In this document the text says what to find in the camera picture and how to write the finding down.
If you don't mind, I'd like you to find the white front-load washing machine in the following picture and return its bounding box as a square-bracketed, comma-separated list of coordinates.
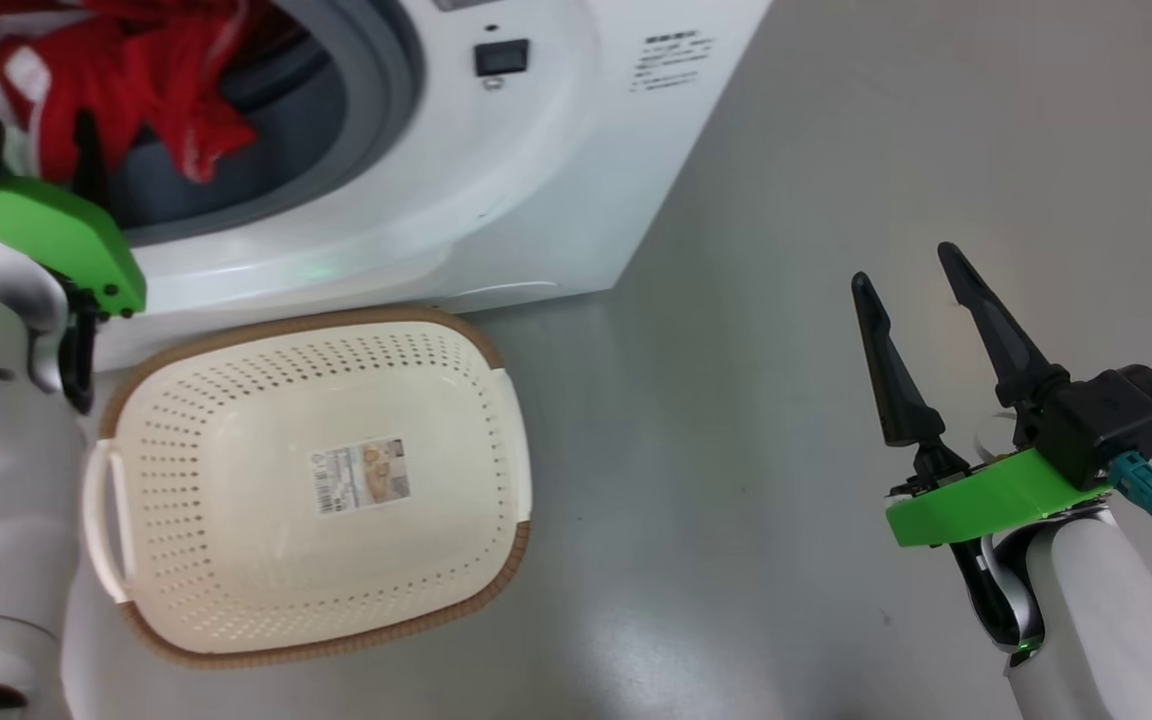
[0, 0, 772, 373]

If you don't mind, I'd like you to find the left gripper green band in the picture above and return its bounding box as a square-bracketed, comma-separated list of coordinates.
[0, 110, 147, 319]

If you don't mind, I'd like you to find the cream perforated basket brown rim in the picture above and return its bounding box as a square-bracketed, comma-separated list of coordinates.
[83, 308, 534, 669]

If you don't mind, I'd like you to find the printed label sticker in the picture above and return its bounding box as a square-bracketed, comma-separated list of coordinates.
[310, 437, 410, 516]

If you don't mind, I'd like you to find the red and white garment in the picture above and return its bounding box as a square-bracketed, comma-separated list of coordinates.
[0, 0, 282, 186]

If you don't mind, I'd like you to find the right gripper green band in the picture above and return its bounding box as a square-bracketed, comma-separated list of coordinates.
[851, 242, 1112, 656]

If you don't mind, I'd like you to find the black door latch socket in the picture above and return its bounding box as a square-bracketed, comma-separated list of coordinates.
[474, 40, 530, 78]

